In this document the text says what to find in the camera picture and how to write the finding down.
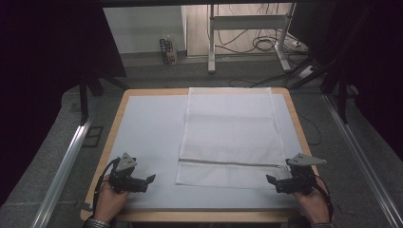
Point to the white desk frame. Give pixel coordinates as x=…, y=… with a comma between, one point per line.
x=247, y=22

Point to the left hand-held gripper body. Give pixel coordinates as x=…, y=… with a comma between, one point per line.
x=125, y=177

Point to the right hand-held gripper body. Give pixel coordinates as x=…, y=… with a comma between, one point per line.
x=302, y=177

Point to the aluminium rail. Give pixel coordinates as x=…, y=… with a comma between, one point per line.
x=364, y=164
x=60, y=177

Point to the black metal stand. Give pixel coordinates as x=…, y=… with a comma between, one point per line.
x=84, y=98
x=342, y=95

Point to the black and orange floor item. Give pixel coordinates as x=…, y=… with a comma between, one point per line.
x=168, y=52

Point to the white mesh laundry bag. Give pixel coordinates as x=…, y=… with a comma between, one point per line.
x=231, y=133

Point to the dark curtain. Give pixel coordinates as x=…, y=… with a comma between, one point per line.
x=41, y=79
x=377, y=63

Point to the person's left hand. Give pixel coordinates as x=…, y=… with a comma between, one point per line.
x=107, y=204

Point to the person's right hand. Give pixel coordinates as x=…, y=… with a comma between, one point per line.
x=315, y=205

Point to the black floor frame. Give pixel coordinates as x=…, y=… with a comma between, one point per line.
x=93, y=136

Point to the white power strip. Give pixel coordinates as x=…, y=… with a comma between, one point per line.
x=307, y=71

